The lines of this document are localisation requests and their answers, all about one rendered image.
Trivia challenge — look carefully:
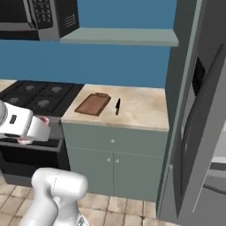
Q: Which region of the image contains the grey-green drawer front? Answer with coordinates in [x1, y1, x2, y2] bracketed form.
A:
[61, 122, 170, 158]

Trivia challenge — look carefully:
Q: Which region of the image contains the black oven door handle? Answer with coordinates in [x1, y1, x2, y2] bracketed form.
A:
[0, 138, 64, 152]

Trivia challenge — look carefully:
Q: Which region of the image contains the grey fridge door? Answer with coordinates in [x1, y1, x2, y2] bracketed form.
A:
[172, 0, 226, 221]

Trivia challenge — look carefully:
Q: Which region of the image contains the dark grey fridge door handle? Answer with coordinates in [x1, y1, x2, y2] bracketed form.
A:
[178, 42, 226, 204]

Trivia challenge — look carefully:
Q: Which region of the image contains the black kitchen knife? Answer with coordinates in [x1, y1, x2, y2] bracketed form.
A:
[114, 97, 122, 117]

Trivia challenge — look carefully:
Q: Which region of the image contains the pink raw steak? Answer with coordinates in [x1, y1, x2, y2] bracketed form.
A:
[17, 116, 50, 146]

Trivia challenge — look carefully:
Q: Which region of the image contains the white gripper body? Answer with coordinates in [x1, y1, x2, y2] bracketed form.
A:
[24, 115, 52, 142]

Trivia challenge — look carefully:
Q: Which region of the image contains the brown wooden cutting board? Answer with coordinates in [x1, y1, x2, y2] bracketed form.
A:
[73, 92, 112, 117]

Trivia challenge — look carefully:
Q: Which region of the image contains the black and silver microwave oven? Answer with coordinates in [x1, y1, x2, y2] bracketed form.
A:
[0, 0, 80, 41]

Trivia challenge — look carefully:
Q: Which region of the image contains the grey fridge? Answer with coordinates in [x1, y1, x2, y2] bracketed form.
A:
[158, 120, 226, 226]

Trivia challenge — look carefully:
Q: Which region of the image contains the black hob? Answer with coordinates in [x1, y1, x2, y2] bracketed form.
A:
[0, 79, 86, 117]

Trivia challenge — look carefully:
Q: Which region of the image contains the grey-green cupboard door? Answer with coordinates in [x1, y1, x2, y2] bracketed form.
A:
[112, 151, 164, 203]
[65, 146, 116, 198]

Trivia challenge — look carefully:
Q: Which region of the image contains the grey-green wall shelf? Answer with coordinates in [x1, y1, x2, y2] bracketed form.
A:
[59, 26, 180, 48]

